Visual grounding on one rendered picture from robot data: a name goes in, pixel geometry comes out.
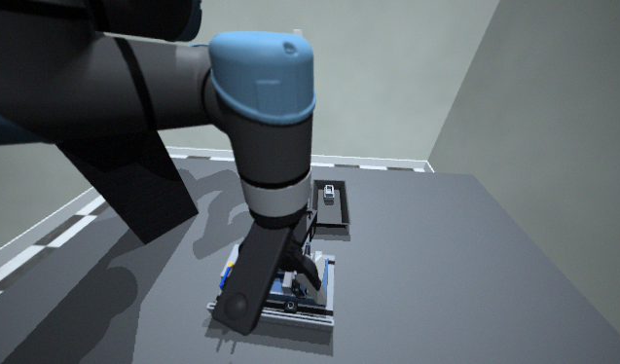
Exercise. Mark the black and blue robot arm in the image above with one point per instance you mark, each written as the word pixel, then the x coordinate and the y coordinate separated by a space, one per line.
pixel 60 80

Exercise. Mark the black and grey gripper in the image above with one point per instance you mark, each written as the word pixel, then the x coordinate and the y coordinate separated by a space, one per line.
pixel 309 272

